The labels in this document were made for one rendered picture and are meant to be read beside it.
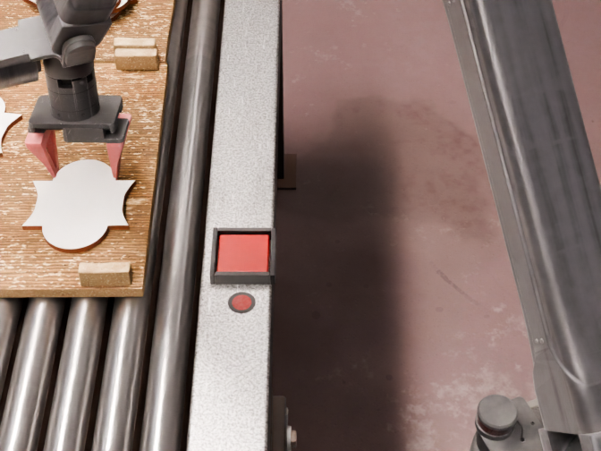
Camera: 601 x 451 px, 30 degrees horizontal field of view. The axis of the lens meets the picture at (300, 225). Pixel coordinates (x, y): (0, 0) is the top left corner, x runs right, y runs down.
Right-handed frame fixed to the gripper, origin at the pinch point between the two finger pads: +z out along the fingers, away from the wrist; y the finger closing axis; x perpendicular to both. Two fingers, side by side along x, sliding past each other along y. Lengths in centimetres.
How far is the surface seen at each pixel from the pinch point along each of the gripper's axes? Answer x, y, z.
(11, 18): 32.6, -16.3, -4.4
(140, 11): 34.9, 2.2, -4.4
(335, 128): 129, 31, 76
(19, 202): -4.2, -7.7, 1.7
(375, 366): 56, 39, 88
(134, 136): 8.1, 4.9, 0.0
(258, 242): -9.1, 21.9, 3.8
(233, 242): -9.0, 18.9, 3.7
